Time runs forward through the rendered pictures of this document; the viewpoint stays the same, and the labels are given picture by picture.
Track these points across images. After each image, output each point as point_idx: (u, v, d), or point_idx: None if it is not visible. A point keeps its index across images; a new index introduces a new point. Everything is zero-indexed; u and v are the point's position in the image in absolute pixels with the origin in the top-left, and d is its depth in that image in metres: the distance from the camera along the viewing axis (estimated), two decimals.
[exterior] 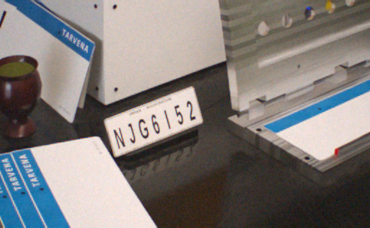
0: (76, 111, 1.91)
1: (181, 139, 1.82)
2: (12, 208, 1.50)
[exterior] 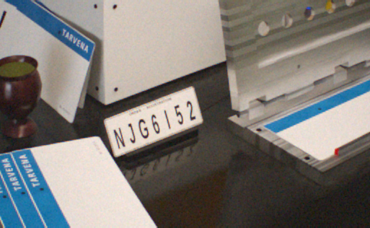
0: (76, 111, 1.91)
1: (181, 139, 1.82)
2: (12, 208, 1.50)
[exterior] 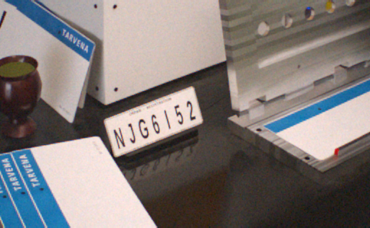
0: (76, 111, 1.91)
1: (181, 139, 1.82)
2: (12, 208, 1.50)
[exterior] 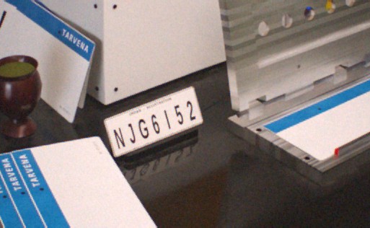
0: (76, 111, 1.91)
1: (181, 139, 1.82)
2: (12, 208, 1.50)
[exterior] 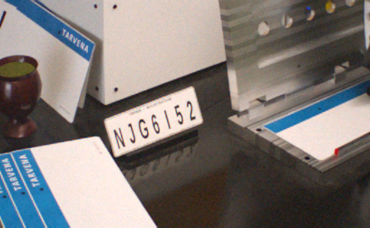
0: (76, 111, 1.91)
1: (181, 139, 1.82)
2: (12, 208, 1.50)
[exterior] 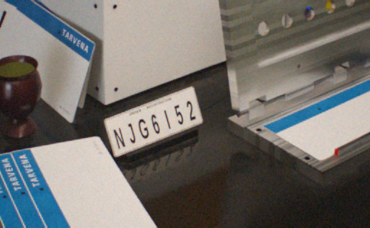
0: (76, 111, 1.91)
1: (181, 139, 1.82)
2: (12, 208, 1.50)
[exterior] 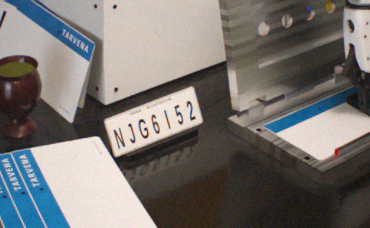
0: (76, 111, 1.91)
1: (181, 139, 1.82)
2: (12, 208, 1.50)
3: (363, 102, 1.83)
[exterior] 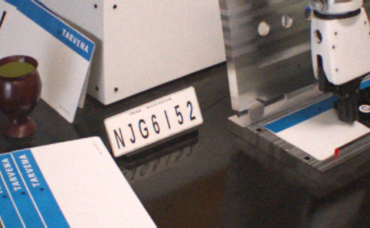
0: (76, 111, 1.91)
1: (181, 139, 1.82)
2: (12, 208, 1.50)
3: (342, 111, 1.81)
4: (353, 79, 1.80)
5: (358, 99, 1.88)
